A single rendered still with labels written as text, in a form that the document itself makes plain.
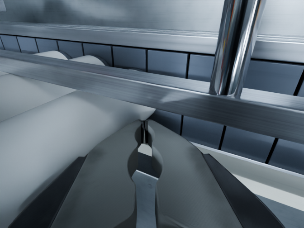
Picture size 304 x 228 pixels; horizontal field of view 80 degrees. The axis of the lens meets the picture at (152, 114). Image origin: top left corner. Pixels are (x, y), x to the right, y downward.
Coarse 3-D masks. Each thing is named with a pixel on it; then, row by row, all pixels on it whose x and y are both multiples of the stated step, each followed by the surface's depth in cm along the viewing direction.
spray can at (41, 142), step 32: (64, 96) 11; (96, 96) 12; (0, 128) 8; (32, 128) 8; (64, 128) 9; (96, 128) 11; (0, 160) 7; (32, 160) 8; (64, 160) 9; (0, 192) 7; (32, 192) 8; (0, 224) 7
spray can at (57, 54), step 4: (44, 52) 19; (48, 52) 20; (52, 52) 20; (56, 52) 20; (60, 52) 20; (64, 52) 21; (44, 56) 19; (48, 56) 19; (52, 56) 19; (56, 56) 20; (60, 56) 20; (64, 56) 20; (68, 56) 20; (0, 72) 15; (4, 72) 15
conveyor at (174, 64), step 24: (0, 48) 26; (24, 48) 24; (48, 48) 22; (72, 48) 20; (96, 48) 18; (120, 48) 17; (144, 48) 19; (168, 72) 16; (192, 72) 15; (264, 72) 13; (288, 72) 12; (168, 120) 18; (192, 120) 17; (216, 144) 17; (240, 144) 16; (264, 144) 15; (288, 144) 14; (288, 168) 15
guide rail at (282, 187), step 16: (144, 144) 16; (224, 160) 14; (240, 160) 14; (240, 176) 13; (256, 176) 13; (272, 176) 13; (288, 176) 13; (256, 192) 13; (272, 192) 12; (288, 192) 12
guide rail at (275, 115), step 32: (0, 64) 12; (32, 64) 11; (64, 64) 10; (128, 96) 8; (160, 96) 8; (192, 96) 7; (224, 96) 7; (256, 96) 6; (288, 96) 7; (256, 128) 6; (288, 128) 6
